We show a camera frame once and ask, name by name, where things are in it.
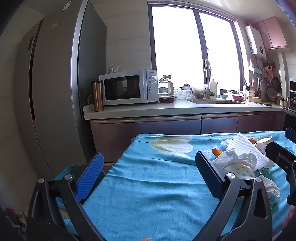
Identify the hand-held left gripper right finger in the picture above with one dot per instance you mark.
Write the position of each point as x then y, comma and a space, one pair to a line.
208, 171

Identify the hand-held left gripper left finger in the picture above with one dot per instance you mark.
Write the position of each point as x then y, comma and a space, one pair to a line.
90, 178

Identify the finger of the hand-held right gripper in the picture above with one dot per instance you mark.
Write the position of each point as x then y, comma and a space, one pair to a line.
279, 154
291, 135

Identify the orange peel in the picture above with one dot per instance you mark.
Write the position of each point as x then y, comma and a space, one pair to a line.
217, 151

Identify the green wrapper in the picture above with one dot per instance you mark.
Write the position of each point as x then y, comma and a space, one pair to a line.
262, 171

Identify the blue trash bin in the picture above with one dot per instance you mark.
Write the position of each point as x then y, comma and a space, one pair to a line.
62, 170

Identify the white tissue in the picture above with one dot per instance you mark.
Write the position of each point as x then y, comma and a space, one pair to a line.
233, 157

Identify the white foam sheet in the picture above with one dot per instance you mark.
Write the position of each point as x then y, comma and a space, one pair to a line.
245, 146

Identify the person's right forearm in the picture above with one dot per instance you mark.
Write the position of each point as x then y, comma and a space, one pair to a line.
290, 220

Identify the white paper cup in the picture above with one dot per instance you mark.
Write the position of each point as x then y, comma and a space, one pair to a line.
263, 141

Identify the white dotted wrapper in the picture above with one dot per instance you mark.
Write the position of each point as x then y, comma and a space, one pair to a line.
240, 171

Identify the hanging frying pan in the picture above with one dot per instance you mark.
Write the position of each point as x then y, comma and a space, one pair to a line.
276, 84

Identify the blue printed tablecloth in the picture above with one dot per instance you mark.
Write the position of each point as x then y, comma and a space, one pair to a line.
150, 185

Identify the red bowl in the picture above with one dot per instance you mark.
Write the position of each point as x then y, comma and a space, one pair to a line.
238, 98

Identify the kitchen counter cabinet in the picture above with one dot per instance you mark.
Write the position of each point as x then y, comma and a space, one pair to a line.
143, 127

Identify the clear plastic bag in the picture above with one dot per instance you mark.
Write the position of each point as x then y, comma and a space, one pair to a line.
185, 94

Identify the copper thermos tumbler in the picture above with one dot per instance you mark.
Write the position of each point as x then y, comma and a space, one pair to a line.
97, 97

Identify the white soap bottle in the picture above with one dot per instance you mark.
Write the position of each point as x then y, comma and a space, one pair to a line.
214, 89

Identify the dark lidded food container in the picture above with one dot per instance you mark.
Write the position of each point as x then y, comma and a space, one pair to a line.
166, 99

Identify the cardboard box with clutter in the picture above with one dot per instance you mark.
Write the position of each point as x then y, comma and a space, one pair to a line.
17, 219

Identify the glass kettle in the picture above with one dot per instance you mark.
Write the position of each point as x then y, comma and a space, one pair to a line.
170, 88

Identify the metal kitchen faucet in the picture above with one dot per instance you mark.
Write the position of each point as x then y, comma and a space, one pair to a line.
208, 76

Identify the white microwave oven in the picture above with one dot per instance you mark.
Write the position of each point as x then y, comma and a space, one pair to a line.
124, 88

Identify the white water heater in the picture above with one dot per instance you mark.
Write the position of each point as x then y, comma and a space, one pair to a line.
255, 41

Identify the grey refrigerator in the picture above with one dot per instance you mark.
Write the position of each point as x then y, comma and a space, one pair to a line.
55, 81

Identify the white figurine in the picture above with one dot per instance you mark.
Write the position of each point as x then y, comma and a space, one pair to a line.
113, 68

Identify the kitchen window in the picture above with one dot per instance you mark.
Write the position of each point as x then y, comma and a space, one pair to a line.
175, 46

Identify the pink wall cabinet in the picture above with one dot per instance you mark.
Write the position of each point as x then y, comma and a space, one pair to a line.
272, 32

